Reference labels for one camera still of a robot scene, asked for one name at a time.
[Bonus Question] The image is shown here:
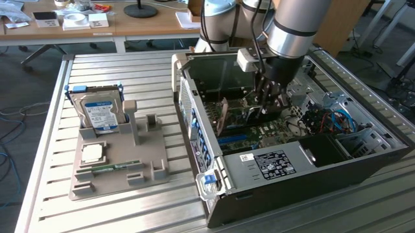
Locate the perforated metal drive cage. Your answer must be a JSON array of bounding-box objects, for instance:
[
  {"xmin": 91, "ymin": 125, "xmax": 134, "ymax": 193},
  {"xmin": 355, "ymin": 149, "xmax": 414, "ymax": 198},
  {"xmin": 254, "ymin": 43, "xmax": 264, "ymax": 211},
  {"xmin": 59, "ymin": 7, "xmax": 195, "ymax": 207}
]
[{"xmin": 284, "ymin": 70, "xmax": 327, "ymax": 117}]

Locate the red small packet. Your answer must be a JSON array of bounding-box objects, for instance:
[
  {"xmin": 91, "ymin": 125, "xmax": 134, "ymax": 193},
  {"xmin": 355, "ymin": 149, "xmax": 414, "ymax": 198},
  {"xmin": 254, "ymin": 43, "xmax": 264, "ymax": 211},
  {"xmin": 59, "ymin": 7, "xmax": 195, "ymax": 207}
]
[{"xmin": 92, "ymin": 3, "xmax": 114, "ymax": 13}]

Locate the clear plastic bag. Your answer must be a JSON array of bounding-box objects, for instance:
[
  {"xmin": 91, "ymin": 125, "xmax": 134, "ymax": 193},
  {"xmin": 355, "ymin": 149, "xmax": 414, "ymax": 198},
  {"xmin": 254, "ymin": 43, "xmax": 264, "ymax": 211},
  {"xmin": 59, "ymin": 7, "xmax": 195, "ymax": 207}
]
[
  {"xmin": 0, "ymin": 0, "xmax": 26, "ymax": 12},
  {"xmin": 0, "ymin": 14, "xmax": 32, "ymax": 24}
]

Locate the open black PC case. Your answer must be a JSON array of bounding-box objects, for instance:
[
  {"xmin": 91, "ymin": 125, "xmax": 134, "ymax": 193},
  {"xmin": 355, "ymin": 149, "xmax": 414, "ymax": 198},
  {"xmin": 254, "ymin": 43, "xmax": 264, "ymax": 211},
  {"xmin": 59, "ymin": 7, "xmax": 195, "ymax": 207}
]
[{"xmin": 171, "ymin": 43, "xmax": 415, "ymax": 229}]

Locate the installed RAM stick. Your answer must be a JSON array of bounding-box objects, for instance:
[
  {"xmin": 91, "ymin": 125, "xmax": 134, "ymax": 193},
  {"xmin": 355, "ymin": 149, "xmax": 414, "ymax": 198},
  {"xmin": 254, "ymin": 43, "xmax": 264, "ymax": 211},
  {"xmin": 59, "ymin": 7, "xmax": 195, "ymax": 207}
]
[{"xmin": 226, "ymin": 122, "xmax": 263, "ymax": 131}]

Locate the green motherboard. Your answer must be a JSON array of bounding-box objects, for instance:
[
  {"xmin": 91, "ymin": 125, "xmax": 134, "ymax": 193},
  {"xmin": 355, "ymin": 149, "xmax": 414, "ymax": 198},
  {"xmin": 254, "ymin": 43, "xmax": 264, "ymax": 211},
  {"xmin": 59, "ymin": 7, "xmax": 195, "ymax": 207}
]
[{"xmin": 204, "ymin": 99, "xmax": 300, "ymax": 156}]

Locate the wooden cabinet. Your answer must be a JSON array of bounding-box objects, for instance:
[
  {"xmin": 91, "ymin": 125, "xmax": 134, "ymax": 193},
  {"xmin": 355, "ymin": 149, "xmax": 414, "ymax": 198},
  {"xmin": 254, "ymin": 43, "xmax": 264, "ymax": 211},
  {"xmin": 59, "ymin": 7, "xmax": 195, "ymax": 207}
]
[{"xmin": 270, "ymin": 0, "xmax": 373, "ymax": 57}]

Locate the blue disk wire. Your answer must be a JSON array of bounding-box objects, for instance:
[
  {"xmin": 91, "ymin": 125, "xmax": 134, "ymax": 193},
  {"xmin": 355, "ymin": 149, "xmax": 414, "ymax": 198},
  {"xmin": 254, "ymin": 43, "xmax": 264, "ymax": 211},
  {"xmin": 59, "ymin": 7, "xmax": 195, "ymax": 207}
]
[{"xmin": 326, "ymin": 109, "xmax": 358, "ymax": 133}]

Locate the blue expansion slot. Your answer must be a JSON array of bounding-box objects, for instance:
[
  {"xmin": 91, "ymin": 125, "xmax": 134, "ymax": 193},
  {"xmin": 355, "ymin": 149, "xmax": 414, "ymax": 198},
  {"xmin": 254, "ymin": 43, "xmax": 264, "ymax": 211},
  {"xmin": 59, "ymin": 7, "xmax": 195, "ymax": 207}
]
[{"xmin": 216, "ymin": 132, "xmax": 258, "ymax": 144}]

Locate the plain white box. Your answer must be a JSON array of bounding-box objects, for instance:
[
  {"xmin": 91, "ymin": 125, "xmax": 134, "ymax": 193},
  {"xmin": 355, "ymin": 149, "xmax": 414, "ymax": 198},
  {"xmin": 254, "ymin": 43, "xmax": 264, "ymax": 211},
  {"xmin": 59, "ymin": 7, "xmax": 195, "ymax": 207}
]
[{"xmin": 88, "ymin": 13, "xmax": 110, "ymax": 29}]

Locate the white tape roll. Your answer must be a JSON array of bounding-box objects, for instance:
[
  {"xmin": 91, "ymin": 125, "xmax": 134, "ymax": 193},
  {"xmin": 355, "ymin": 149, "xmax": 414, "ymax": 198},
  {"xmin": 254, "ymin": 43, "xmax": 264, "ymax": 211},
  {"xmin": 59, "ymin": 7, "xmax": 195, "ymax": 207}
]
[{"xmin": 64, "ymin": 13, "xmax": 86, "ymax": 23}]

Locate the wooden desk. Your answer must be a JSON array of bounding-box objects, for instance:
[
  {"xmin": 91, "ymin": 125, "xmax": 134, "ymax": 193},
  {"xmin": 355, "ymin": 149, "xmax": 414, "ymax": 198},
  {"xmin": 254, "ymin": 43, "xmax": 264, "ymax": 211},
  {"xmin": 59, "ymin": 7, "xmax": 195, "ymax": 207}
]
[{"xmin": 0, "ymin": 0, "xmax": 295, "ymax": 71}]

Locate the blue floor cable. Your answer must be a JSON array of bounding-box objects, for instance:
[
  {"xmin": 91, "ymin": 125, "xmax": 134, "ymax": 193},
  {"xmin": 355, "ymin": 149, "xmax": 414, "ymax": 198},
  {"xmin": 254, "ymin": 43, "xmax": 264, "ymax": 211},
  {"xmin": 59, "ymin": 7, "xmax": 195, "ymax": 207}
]
[{"xmin": 0, "ymin": 114, "xmax": 27, "ymax": 207}]

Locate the green RAM stick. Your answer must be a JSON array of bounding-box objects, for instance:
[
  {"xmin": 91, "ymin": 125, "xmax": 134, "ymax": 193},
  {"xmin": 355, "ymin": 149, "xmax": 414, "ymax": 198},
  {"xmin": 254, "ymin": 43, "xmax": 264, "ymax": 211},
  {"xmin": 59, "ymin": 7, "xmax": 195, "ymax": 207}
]
[{"xmin": 76, "ymin": 159, "xmax": 143, "ymax": 174}]

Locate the red and white card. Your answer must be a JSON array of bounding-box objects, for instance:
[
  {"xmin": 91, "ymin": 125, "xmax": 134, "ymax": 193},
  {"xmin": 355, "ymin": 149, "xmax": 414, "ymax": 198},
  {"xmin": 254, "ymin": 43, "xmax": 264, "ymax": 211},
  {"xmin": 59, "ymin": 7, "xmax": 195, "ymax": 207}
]
[{"xmin": 4, "ymin": 21, "xmax": 31, "ymax": 29}]

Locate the beige wrist camera box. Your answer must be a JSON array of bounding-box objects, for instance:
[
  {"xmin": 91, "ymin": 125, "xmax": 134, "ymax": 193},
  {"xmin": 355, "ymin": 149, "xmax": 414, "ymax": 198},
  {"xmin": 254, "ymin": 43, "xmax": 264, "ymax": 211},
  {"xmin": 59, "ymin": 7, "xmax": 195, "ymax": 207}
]
[{"xmin": 236, "ymin": 48, "xmax": 272, "ymax": 73}]

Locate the silver CPU chip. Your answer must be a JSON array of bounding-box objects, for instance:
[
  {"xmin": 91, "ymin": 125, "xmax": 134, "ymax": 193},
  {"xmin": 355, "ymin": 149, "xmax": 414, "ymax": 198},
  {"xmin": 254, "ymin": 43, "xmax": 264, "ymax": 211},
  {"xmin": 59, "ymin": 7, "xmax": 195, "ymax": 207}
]
[{"xmin": 82, "ymin": 145, "xmax": 106, "ymax": 164}]

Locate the hard disk in blue carrier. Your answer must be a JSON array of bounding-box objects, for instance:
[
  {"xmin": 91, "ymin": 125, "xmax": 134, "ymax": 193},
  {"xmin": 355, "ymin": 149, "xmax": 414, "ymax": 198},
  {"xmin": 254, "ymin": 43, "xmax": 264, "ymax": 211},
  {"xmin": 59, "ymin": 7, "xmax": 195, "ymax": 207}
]
[{"xmin": 64, "ymin": 84, "xmax": 127, "ymax": 134}]

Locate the grey printed parts rack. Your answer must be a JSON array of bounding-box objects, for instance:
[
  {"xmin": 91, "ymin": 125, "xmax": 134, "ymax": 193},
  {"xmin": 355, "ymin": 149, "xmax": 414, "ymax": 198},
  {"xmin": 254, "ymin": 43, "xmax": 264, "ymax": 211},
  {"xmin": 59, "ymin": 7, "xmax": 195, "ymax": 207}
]
[{"xmin": 70, "ymin": 99, "xmax": 172, "ymax": 202}]

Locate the open cardboard box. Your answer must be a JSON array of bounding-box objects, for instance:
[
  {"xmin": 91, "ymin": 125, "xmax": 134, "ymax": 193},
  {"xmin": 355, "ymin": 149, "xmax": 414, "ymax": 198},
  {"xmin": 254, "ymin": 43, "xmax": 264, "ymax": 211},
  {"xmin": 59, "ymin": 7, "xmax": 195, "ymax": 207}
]
[{"xmin": 187, "ymin": 0, "xmax": 208, "ymax": 18}]

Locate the black round lamp base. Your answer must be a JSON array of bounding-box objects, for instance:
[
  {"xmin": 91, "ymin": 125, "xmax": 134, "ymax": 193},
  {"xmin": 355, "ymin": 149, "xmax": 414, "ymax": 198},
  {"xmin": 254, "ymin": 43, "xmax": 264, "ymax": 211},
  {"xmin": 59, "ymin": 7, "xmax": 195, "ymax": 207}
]
[{"xmin": 123, "ymin": 0, "xmax": 159, "ymax": 18}]

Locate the white paper stack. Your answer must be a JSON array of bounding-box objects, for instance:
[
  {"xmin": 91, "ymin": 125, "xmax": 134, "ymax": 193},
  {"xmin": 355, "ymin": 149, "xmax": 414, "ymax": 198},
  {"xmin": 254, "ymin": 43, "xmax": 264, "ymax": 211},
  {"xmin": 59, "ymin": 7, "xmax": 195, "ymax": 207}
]
[{"xmin": 176, "ymin": 11, "xmax": 203, "ymax": 30}]

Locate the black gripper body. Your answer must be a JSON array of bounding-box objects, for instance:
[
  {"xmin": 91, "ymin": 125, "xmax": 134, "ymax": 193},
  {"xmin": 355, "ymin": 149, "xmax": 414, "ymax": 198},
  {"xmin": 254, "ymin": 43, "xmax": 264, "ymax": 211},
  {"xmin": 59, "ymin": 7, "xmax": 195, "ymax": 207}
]
[{"xmin": 259, "ymin": 54, "xmax": 307, "ymax": 98}]

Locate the red disk wire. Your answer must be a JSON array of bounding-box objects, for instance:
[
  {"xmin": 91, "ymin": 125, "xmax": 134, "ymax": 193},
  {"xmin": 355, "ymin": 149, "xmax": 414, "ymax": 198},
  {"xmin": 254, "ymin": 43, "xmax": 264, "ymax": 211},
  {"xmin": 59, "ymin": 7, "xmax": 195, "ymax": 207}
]
[{"xmin": 319, "ymin": 114, "xmax": 341, "ymax": 133}]

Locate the silver disk bay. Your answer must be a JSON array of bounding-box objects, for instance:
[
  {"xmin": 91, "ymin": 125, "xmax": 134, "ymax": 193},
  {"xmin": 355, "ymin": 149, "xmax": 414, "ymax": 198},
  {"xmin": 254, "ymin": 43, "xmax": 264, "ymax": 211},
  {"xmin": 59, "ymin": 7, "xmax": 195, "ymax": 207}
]
[{"xmin": 334, "ymin": 127, "xmax": 395, "ymax": 158}]

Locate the white box with black top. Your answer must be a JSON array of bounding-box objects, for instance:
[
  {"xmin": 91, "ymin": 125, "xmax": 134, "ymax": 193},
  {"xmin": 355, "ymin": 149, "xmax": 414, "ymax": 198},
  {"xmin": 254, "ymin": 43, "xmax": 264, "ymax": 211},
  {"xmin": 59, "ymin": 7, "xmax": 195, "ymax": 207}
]
[{"xmin": 34, "ymin": 11, "xmax": 60, "ymax": 28}]

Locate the graphics card with metal bracket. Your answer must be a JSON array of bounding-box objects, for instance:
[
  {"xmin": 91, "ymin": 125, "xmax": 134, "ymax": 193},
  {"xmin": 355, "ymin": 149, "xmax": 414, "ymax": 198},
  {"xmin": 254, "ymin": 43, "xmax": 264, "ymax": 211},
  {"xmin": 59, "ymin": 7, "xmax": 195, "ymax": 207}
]
[{"xmin": 216, "ymin": 97, "xmax": 282, "ymax": 137}]

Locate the blue case release tab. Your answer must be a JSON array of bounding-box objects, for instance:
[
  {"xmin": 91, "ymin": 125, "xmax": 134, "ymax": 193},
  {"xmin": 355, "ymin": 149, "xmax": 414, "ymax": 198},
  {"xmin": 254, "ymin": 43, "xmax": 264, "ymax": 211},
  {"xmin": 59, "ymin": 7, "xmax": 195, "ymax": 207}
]
[{"xmin": 200, "ymin": 172, "xmax": 218, "ymax": 187}]

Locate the grey power supply unit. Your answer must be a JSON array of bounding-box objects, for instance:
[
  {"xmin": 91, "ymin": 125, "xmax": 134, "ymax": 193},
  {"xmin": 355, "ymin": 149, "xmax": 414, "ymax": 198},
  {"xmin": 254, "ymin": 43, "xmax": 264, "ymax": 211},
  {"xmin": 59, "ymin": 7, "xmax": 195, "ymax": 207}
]
[{"xmin": 223, "ymin": 142, "xmax": 320, "ymax": 190}]

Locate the white floor cable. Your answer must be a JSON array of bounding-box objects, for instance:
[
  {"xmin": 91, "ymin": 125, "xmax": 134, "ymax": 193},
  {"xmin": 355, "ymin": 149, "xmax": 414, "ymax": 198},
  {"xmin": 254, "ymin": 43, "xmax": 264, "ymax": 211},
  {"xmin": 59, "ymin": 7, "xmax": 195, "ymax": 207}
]
[{"xmin": 0, "ymin": 101, "xmax": 51, "ymax": 117}]

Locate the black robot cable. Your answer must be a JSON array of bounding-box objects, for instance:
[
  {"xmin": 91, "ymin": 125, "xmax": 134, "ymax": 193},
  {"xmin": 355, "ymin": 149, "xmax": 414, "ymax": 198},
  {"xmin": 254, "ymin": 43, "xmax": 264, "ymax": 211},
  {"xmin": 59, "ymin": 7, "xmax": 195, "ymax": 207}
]
[{"xmin": 199, "ymin": 0, "xmax": 271, "ymax": 72}]

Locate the flat white box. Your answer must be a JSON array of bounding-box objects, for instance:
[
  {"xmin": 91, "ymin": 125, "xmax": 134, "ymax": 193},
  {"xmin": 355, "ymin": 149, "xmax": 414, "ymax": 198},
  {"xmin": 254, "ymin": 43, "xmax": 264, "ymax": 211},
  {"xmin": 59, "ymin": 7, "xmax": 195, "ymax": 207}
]
[{"xmin": 62, "ymin": 20, "xmax": 92, "ymax": 31}]

